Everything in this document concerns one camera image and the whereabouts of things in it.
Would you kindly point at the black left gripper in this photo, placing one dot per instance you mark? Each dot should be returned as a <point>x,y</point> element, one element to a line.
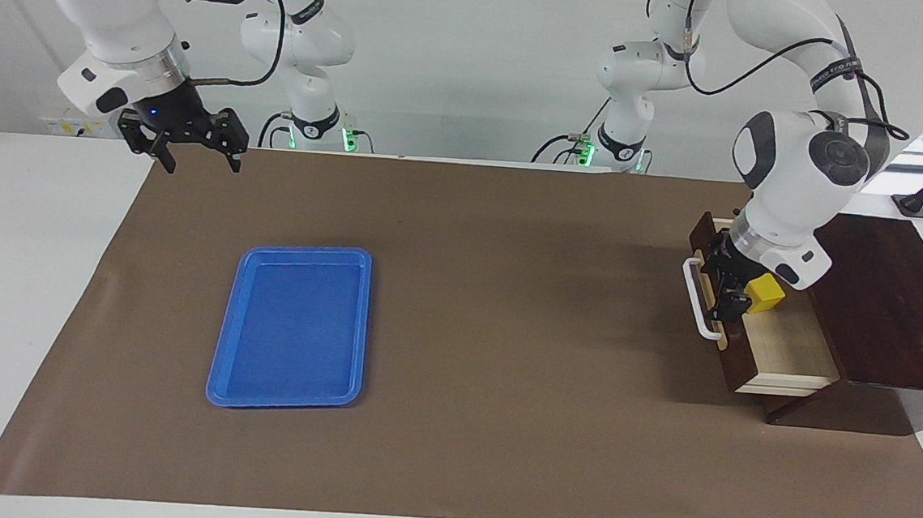
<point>729,270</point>

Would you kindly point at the yellow cube block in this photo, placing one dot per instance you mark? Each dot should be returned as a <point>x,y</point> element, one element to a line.
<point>768,293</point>

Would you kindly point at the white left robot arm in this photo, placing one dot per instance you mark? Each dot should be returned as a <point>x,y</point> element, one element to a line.
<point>801,169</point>

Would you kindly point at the blue plastic tray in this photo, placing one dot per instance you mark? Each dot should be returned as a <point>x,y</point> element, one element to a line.
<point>293,337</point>

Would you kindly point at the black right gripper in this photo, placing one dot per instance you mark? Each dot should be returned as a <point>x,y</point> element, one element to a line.
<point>183,118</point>

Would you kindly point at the dark wooden drawer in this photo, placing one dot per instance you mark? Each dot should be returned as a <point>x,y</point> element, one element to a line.
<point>788,347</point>

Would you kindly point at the brown paper table mat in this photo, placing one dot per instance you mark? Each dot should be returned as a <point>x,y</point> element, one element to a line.
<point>464,332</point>

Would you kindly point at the dark wooden drawer cabinet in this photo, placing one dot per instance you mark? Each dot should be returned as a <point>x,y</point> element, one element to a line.
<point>896,322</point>

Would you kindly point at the white wall socket box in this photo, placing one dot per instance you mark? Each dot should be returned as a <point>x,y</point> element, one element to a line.
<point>60,127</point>

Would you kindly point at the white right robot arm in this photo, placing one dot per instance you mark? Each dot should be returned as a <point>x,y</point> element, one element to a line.
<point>113,7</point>

